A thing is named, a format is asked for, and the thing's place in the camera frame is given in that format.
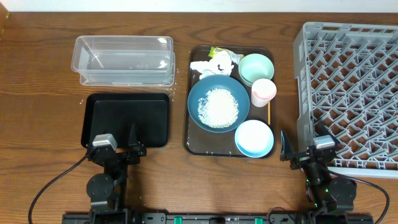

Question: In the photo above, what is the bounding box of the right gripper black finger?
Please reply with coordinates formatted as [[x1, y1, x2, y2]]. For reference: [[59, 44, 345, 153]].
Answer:
[[316, 121, 340, 144], [280, 130, 294, 161]]

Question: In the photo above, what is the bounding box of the light blue bowl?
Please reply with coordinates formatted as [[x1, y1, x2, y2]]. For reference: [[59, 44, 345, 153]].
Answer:
[[234, 120, 274, 158]]

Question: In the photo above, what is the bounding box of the pink plastic cup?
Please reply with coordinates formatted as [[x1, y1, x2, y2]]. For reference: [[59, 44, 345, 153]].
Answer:
[[251, 78, 277, 108]]

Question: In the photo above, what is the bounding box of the mint green bowl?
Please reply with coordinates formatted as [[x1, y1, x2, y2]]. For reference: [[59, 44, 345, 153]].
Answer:
[[238, 54, 274, 87]]

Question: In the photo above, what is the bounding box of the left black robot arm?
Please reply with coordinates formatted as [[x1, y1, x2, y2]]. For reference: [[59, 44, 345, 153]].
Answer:
[[86, 124, 147, 223]]

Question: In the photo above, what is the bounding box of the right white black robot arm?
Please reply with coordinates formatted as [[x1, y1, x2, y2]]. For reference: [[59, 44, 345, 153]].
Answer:
[[280, 124, 357, 214]]

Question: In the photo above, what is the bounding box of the grey dishwasher rack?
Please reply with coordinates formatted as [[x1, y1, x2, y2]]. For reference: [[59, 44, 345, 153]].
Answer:
[[293, 22, 397, 179]]

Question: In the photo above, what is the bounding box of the black plastic tray bin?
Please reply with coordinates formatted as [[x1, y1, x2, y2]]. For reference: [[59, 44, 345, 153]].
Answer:
[[81, 93, 169, 148]]

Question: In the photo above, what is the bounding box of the wooden chopstick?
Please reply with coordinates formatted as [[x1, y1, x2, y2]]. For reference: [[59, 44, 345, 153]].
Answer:
[[267, 103, 271, 125]]

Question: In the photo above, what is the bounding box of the dark brown serving tray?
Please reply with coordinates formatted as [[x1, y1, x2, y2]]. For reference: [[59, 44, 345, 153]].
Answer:
[[183, 45, 277, 159]]

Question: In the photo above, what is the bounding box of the pile of white rice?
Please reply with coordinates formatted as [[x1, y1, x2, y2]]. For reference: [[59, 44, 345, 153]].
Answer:
[[197, 88, 239, 129]]

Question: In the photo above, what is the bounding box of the dark blue plate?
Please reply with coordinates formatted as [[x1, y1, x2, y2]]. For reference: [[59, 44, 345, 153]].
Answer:
[[187, 75, 250, 133]]

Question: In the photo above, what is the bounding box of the clear plastic container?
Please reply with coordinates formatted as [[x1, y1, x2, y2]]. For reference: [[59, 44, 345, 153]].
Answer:
[[71, 35, 175, 86]]

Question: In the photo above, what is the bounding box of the crumpled white paper napkin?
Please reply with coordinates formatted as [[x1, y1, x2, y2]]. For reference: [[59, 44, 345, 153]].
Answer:
[[190, 50, 234, 80]]

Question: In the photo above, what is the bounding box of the yellow green snack wrapper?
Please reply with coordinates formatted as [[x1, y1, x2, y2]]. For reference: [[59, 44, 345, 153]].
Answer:
[[208, 47, 244, 64]]

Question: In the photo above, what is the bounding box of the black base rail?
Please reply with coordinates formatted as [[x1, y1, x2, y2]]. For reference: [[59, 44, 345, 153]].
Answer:
[[62, 213, 373, 224]]

